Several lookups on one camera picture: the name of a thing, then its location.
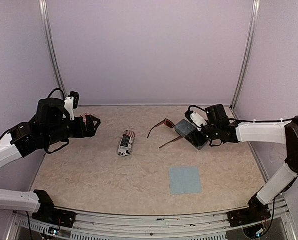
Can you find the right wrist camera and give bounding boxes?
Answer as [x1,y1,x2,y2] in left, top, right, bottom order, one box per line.
[184,110,207,132]

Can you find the right aluminium corner post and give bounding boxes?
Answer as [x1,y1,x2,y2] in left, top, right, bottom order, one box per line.
[230,0,260,111]

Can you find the aluminium front rail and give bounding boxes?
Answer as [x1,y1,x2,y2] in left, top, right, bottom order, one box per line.
[5,199,297,240]

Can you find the blue cleaning cloth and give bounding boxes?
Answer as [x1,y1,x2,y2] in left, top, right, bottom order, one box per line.
[169,166,202,195]

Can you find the red white patterned bowl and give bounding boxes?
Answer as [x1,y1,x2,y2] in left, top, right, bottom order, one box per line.
[80,113,94,118]

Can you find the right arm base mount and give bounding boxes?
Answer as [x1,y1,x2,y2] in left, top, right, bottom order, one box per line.
[227,195,271,228]

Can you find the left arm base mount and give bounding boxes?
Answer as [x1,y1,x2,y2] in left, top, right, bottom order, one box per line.
[32,190,76,229]

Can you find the blue-grey hard glasses case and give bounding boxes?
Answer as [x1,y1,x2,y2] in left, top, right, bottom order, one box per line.
[175,119,202,150]

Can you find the aluminium corner post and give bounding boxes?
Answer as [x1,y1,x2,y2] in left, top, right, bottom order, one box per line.
[230,0,260,111]
[38,0,67,95]

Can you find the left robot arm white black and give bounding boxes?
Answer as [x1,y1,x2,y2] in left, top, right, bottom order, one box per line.
[0,96,101,223]

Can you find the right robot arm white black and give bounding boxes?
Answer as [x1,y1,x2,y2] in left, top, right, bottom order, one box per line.
[185,104,298,222]

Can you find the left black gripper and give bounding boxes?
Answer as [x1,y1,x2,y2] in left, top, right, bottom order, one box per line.
[43,114,100,146]

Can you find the newspaper print glasses case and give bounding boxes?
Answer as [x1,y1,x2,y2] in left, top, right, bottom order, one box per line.
[118,130,135,157]

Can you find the brown sunglasses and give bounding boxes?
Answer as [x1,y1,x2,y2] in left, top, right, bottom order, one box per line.
[147,118,183,149]

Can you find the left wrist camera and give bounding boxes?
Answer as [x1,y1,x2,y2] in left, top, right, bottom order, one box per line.
[69,91,80,109]

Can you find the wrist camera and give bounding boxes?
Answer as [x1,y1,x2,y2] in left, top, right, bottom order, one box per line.
[69,91,80,109]
[184,110,207,132]

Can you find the left aluminium corner post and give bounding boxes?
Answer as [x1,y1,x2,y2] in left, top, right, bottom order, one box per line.
[38,0,67,95]

